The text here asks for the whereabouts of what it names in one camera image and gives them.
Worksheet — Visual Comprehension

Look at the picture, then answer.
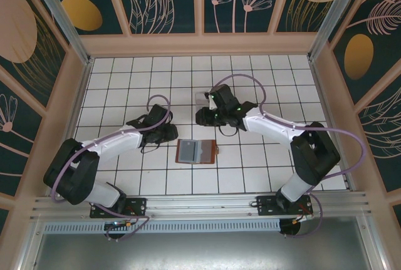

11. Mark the bluish grey credit card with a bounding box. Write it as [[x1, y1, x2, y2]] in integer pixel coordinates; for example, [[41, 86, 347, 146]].
[[180, 140, 200, 161]]

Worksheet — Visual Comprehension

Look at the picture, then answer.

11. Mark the brown leather card holder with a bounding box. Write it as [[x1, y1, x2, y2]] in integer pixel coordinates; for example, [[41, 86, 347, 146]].
[[175, 138, 220, 165]]

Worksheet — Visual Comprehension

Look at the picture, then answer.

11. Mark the clear plastic tray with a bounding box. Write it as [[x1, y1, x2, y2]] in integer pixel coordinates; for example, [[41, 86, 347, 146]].
[[194, 91, 212, 113]]

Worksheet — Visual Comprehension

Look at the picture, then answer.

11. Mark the black electronics module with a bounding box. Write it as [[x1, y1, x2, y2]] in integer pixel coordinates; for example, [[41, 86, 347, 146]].
[[279, 218, 302, 237], [104, 219, 132, 240]]

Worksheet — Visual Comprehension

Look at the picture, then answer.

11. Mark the grey metal panel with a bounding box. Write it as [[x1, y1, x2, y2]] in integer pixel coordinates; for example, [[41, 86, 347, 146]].
[[18, 216, 385, 270]]

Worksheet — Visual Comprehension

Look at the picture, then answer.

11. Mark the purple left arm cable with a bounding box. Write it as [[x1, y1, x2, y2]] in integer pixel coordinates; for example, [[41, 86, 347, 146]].
[[49, 94, 174, 241]]

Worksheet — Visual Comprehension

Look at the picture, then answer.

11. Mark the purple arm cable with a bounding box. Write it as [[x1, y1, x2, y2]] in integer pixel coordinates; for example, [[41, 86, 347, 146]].
[[215, 73, 368, 239], [49, 94, 174, 241]]

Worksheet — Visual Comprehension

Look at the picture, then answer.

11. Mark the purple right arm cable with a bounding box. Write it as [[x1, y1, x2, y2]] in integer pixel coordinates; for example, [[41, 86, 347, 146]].
[[215, 73, 368, 239]]

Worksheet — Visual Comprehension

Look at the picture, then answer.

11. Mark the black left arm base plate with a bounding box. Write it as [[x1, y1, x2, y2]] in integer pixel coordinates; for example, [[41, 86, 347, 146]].
[[89, 197, 148, 219]]

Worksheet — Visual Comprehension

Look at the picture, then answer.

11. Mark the aluminium mounting rail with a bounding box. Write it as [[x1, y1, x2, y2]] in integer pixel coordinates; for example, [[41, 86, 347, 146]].
[[29, 190, 372, 222]]

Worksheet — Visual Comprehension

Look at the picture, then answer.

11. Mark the aluminium side rail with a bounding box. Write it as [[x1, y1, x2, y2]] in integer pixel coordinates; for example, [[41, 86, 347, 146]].
[[308, 58, 357, 191], [48, 58, 95, 197]]

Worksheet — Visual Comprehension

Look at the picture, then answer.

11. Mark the slotted grey cable duct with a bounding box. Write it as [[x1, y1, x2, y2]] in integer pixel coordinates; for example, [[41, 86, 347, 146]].
[[43, 219, 282, 234]]

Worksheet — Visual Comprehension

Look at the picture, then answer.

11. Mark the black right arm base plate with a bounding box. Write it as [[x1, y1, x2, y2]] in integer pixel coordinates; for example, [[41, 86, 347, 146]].
[[256, 194, 314, 217]]

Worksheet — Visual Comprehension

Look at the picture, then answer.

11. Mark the aluminium corner post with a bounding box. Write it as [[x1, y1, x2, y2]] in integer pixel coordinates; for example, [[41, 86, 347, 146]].
[[308, 0, 362, 61], [26, 0, 95, 66]]

